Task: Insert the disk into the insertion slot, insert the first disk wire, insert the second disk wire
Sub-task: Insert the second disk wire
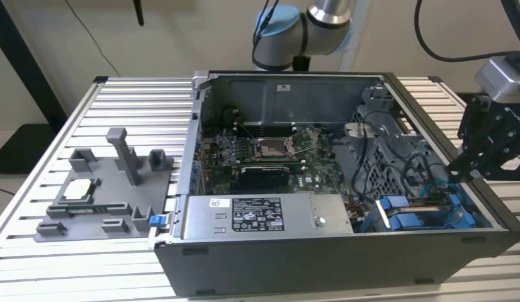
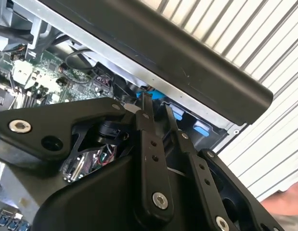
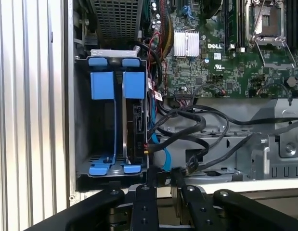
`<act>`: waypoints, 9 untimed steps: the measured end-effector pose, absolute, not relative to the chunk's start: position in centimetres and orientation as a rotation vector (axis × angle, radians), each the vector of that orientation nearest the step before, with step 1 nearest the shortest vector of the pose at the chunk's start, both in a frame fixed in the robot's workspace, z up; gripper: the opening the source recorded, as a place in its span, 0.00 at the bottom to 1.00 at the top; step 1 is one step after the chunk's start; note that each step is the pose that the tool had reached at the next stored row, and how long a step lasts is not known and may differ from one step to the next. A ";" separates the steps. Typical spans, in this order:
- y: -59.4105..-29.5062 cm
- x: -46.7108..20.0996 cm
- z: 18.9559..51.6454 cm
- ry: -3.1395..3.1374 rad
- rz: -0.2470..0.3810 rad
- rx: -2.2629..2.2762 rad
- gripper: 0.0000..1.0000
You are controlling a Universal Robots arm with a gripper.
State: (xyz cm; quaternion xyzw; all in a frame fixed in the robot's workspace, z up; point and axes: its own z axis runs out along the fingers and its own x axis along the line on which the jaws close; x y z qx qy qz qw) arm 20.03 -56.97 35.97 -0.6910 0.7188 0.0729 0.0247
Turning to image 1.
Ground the grey metal camera box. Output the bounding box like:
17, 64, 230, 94
473, 52, 520, 103

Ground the grey metal disk bay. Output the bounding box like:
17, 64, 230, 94
338, 105, 453, 202

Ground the silver CPU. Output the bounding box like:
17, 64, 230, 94
63, 179, 96, 201

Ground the grey parts rack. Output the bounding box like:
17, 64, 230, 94
34, 126, 175, 243

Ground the metal socket cover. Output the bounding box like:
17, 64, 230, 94
290, 129, 325, 150

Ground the hard disk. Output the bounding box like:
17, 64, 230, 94
374, 193, 478, 234

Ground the thick black cable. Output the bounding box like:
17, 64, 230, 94
413, 0, 520, 63
501, 0, 520, 53

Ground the red yellow wire bundle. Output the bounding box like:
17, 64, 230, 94
345, 201, 366, 225

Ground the green RAM stick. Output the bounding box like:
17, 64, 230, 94
68, 204, 128, 215

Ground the black graphics card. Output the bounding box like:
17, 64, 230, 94
238, 165, 292, 190

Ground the black wire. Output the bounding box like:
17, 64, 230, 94
403, 153, 433, 190
354, 111, 411, 202

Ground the black metal post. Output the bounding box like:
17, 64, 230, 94
0, 0, 71, 126

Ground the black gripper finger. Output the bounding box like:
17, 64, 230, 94
448, 94, 492, 182
465, 157, 520, 183

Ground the silver power supply unit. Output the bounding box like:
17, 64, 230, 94
179, 193, 355, 238

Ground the thin metal locking lever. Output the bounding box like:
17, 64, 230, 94
236, 120, 258, 140

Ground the black PC case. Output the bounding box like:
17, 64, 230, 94
148, 69, 520, 298

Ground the CPU socket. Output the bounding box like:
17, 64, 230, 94
251, 135, 295, 162

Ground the green motherboard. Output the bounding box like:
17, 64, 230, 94
195, 121, 357, 198

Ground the light blue disk wire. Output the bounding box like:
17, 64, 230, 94
417, 177, 452, 204

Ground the black flat base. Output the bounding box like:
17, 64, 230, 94
0, 123, 69, 174

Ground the black antenna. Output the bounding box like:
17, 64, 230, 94
132, 0, 145, 26

